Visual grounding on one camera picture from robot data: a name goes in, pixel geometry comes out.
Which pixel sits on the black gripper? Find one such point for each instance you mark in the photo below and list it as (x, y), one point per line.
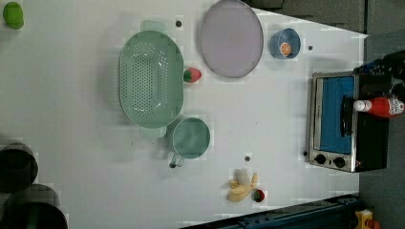
(383, 76)

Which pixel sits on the red ketchup bottle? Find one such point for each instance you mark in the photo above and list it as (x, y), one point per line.
(380, 106)

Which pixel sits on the black robot base cylinder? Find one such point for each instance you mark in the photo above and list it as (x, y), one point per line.
(18, 168)

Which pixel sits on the black steel toaster oven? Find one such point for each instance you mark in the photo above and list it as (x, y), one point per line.
(340, 137)

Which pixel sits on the orange slice toy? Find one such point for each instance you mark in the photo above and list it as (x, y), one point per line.
(285, 49)

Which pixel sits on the blue bowl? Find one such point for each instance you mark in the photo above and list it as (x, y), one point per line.
(290, 36)

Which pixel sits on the yellow orange toy object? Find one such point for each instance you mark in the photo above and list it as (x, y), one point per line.
(366, 220)

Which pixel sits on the small red toy fruit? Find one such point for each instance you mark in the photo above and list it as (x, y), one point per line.
(258, 195)

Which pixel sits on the toy strawberry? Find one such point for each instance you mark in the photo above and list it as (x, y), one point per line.
(192, 75)

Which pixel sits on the peeled toy banana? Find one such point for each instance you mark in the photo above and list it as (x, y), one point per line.
(242, 185)

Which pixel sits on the green mug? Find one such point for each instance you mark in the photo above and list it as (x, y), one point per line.
(189, 138)

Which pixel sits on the green perforated colander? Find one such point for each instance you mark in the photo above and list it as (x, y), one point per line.
(150, 79)

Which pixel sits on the black cylinder lower left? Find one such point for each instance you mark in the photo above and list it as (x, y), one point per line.
(35, 207)

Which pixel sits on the green toy lime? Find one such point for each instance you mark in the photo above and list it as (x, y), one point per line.
(13, 16)

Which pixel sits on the blue metal frame rail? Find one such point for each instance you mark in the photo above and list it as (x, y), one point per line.
(330, 213)

